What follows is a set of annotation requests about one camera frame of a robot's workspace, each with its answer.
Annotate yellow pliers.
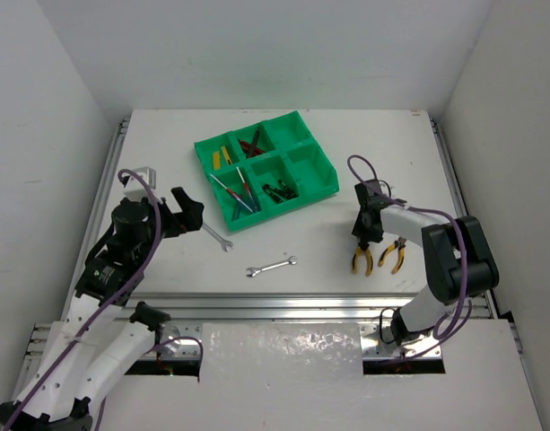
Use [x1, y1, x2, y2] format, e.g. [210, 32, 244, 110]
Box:
[350, 240, 375, 277]
[377, 237, 409, 276]

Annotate blue screwdriver red collar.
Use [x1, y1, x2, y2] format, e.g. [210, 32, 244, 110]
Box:
[210, 174, 254, 214]

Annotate silver wrench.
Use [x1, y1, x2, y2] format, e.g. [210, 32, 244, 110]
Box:
[202, 223, 233, 252]
[246, 256, 298, 277]

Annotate green-black screwdriver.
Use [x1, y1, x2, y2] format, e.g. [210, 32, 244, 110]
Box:
[272, 186, 287, 200]
[278, 180, 298, 199]
[262, 184, 283, 204]

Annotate red utility knife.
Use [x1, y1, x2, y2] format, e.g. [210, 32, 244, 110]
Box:
[247, 128, 260, 158]
[239, 140, 265, 156]

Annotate small yellow utility knife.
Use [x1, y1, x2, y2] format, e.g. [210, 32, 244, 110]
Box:
[222, 145, 232, 165]

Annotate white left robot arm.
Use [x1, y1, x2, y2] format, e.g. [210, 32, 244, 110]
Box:
[0, 187, 204, 430]

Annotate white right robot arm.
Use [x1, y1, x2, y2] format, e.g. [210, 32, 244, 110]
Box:
[352, 180, 500, 346]

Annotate green six-compartment tray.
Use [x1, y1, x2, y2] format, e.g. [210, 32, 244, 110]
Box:
[194, 111, 339, 233]

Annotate white foreground cover panel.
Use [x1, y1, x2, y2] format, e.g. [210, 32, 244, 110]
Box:
[100, 320, 541, 430]

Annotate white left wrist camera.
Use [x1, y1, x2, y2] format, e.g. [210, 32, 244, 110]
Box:
[120, 165, 159, 201]

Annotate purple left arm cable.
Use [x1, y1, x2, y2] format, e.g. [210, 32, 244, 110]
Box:
[0, 169, 205, 431]

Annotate aluminium front rail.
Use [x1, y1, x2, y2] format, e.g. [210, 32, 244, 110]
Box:
[63, 291, 500, 321]

